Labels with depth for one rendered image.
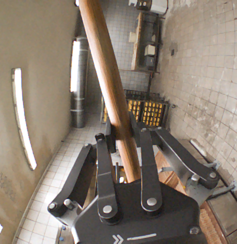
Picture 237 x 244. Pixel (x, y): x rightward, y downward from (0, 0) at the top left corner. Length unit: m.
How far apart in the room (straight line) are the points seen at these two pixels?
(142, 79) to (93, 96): 2.11
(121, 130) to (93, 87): 5.05
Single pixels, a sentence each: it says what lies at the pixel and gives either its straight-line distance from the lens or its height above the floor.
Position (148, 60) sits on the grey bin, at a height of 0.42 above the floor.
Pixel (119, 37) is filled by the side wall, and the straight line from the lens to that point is 5.31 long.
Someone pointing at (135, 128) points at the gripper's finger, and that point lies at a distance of 0.16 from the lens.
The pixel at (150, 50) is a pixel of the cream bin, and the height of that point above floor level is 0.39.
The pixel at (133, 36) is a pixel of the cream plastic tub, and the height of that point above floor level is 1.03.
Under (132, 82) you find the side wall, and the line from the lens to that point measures 5.20.
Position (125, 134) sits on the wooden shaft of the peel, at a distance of 0.19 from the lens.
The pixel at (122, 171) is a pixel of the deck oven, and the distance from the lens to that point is 2.32.
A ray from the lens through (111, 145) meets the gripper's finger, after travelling 0.17.
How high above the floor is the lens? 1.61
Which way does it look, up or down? 4 degrees down
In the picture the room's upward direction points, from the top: 85 degrees counter-clockwise
